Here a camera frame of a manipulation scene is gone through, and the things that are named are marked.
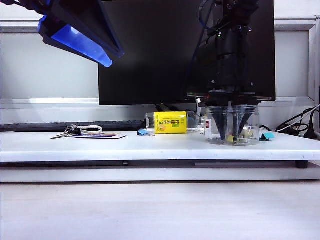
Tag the colourful printed card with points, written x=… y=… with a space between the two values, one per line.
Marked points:
x=105 y=136

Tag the blue binder clip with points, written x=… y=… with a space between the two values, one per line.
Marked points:
x=142 y=132

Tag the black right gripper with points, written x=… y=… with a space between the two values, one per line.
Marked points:
x=230 y=75

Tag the round transparent plastic jar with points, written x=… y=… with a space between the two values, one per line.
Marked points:
x=253 y=125

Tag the white desk riser board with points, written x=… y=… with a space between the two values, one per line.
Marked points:
x=100 y=150

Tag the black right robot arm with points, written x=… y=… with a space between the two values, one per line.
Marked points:
x=237 y=15

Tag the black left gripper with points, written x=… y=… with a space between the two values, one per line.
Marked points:
x=53 y=10

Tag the teal binder clip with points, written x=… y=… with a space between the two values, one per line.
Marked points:
x=267 y=136

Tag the black keyboard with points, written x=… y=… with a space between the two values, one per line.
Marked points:
x=37 y=126

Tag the grey aluminium partition frame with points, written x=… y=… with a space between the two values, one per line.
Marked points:
x=292 y=26

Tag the black power plug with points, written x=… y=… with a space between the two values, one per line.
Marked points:
x=311 y=131

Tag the bunch of metal keys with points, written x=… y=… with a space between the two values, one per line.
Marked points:
x=68 y=131

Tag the black computer monitor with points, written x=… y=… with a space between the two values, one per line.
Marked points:
x=155 y=62

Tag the black riser foot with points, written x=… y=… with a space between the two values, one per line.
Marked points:
x=302 y=165

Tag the clear plastic container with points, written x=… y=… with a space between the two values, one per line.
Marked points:
x=150 y=122

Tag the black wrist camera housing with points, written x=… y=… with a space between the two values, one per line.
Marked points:
x=208 y=47

